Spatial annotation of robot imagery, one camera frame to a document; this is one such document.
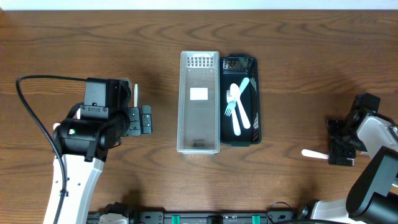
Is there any right black cable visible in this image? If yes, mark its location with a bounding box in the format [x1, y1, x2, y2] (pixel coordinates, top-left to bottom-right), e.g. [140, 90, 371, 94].
[266, 201, 343, 224]

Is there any left black cable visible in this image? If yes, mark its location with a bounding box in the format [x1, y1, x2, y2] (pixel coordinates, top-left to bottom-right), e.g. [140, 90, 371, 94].
[15, 75, 88, 224]

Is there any clear plastic basket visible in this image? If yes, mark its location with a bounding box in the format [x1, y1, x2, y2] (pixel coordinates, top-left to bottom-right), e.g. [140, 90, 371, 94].
[177, 51, 220, 154]

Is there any black cable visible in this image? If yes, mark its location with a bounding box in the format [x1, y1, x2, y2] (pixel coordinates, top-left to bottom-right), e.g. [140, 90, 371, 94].
[266, 201, 343, 224]
[15, 75, 88, 224]

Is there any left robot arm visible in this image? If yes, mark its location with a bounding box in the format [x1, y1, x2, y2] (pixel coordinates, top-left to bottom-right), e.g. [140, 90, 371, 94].
[44, 103, 152, 223]

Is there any black plastic basket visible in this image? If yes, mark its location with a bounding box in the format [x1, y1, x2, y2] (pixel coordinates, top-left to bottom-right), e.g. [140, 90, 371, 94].
[220, 55, 262, 147]

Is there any black mounting rail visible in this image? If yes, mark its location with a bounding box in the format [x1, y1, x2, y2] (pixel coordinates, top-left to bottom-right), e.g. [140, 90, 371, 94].
[86, 202, 304, 224]

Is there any white plastic spoon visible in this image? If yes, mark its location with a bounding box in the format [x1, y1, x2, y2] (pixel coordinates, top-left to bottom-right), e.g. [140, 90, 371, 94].
[53, 123, 60, 130]
[76, 108, 81, 119]
[133, 83, 139, 107]
[229, 83, 251, 129]

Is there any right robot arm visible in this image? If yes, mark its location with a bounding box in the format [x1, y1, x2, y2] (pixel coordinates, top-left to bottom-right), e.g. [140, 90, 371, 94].
[297, 113, 397, 223]

